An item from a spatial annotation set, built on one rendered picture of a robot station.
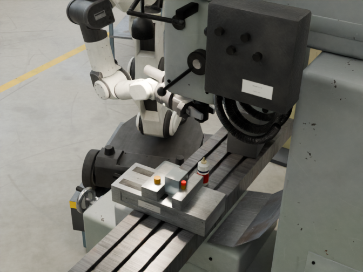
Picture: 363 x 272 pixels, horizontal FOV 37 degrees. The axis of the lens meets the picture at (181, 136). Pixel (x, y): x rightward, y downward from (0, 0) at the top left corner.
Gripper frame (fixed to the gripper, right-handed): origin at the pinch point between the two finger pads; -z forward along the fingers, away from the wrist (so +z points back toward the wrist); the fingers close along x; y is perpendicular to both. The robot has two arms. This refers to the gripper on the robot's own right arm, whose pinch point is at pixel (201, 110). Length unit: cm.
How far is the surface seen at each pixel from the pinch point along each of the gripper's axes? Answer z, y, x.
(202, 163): -0.4, 21.2, 1.1
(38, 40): 356, 126, 138
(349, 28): -45, -41, 0
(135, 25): 18.9, -25.9, -10.8
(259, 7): -38, -50, -25
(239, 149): 2.6, 27.5, 24.8
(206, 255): -17.4, 42.3, -13.2
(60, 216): 115, 124, 7
